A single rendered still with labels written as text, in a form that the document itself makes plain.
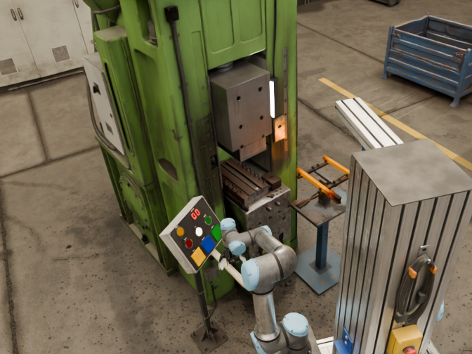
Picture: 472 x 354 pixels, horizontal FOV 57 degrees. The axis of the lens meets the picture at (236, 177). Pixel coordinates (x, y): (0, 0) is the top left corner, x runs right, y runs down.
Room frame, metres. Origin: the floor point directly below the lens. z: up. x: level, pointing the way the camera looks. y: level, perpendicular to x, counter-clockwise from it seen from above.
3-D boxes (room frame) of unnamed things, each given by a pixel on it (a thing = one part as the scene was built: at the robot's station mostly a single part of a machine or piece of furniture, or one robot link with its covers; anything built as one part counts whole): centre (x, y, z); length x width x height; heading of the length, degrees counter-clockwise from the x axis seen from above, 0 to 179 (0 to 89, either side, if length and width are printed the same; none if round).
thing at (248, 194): (2.35, -0.01, 0.96); 0.42 x 0.20 x 0.09; 33
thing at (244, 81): (2.37, -0.04, 1.56); 0.42 x 0.39 x 0.40; 33
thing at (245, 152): (2.35, -0.01, 1.32); 0.42 x 0.20 x 0.10; 33
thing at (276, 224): (2.39, -0.05, 0.69); 0.56 x 0.38 x 0.45; 33
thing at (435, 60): (5.30, -2.81, 0.36); 1.20 x 0.80 x 0.72; 29
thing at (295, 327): (1.16, -0.20, 0.98); 0.13 x 0.12 x 0.14; 106
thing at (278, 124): (2.46, -0.31, 1.27); 0.09 x 0.02 x 0.17; 123
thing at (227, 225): (1.60, 0.06, 1.23); 0.09 x 0.08 x 0.11; 16
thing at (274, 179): (2.32, -0.24, 0.95); 0.12 x 0.08 x 0.06; 33
